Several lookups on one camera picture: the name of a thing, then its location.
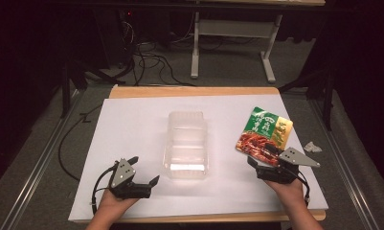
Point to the person's right hand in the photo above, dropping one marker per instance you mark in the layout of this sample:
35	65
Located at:
287	191

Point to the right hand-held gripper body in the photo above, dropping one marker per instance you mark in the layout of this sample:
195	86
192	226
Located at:
283	167

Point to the green and red food packet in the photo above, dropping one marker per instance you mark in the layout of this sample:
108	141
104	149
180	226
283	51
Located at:
263	134

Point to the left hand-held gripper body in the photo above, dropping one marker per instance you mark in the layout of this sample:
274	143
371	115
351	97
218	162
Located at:
126	182

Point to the white paper table cover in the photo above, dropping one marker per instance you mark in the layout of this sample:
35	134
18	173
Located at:
141	127

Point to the person's left hand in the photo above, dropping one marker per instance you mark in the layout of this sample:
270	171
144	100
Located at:
114	204

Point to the white metal desk frame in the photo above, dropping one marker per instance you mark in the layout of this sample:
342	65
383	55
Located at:
234	28

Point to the wooden table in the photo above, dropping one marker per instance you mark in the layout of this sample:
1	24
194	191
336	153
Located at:
192	91

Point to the clear plastic container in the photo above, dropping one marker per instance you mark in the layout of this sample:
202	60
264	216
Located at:
185	143

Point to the metal floor rail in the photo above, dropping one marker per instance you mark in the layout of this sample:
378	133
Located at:
343	172
36	172

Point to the black metal stand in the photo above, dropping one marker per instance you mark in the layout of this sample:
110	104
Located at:
327	96
66	86

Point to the crumpled white paper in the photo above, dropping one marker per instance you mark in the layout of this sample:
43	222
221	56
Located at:
312	147

